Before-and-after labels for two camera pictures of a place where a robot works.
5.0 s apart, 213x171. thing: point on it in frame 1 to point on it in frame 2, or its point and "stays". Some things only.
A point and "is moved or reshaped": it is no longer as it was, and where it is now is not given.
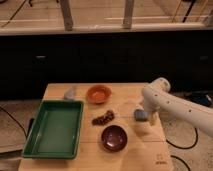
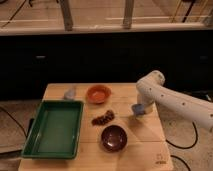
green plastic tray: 54,130 stays
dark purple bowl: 114,138 stays
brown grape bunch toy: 102,120 stays
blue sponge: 140,115 is moved or reshaped
